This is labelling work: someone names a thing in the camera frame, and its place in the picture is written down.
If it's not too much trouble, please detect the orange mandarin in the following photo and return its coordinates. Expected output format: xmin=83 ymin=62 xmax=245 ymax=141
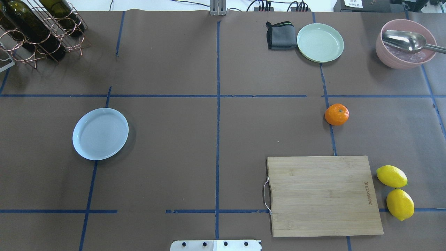
xmin=324 ymin=103 xmax=350 ymax=126

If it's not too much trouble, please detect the light blue plate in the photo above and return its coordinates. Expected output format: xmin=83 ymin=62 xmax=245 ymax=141
xmin=72 ymin=108 xmax=129 ymax=161

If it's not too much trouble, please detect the light green plate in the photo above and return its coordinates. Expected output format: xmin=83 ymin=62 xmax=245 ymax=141
xmin=297 ymin=23 xmax=345 ymax=63

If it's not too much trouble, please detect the dark grey folded cloth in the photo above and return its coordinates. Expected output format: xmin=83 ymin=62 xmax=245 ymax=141
xmin=266 ymin=21 xmax=298 ymax=51

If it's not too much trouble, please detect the black power strip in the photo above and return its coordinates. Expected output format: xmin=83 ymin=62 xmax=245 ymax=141
xmin=246 ymin=0 xmax=311 ymax=12

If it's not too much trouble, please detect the wooden cutting board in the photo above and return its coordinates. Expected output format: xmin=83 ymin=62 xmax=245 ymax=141
xmin=266 ymin=155 xmax=384 ymax=238

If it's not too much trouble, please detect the upper yellow lemon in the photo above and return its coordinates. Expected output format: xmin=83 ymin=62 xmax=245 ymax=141
xmin=376 ymin=165 xmax=408 ymax=189

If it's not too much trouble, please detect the yellow lemon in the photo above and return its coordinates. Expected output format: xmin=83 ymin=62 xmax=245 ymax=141
xmin=386 ymin=189 xmax=415 ymax=221
xmin=376 ymin=165 xmax=408 ymax=189

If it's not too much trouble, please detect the pink bowl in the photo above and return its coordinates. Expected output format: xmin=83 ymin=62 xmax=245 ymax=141
xmin=375 ymin=19 xmax=439 ymax=69

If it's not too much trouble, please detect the lower yellow lemon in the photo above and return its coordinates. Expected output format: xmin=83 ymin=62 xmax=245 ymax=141
xmin=386 ymin=189 xmax=415 ymax=221

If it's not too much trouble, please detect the large metal spoon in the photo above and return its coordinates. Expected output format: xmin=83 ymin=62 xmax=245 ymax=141
xmin=381 ymin=30 xmax=446 ymax=54

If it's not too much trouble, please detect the dark green wine bottle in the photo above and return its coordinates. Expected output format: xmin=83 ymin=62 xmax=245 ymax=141
xmin=1 ymin=0 xmax=66 ymax=61

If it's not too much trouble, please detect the grey camera post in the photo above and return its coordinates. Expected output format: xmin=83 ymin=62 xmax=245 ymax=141
xmin=210 ymin=0 xmax=227 ymax=16

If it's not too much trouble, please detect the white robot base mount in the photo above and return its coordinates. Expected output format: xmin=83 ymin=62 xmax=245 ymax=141
xmin=170 ymin=239 xmax=262 ymax=251

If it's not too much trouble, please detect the copper wire bottle rack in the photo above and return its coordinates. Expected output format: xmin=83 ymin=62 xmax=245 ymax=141
xmin=1 ymin=0 xmax=91 ymax=68

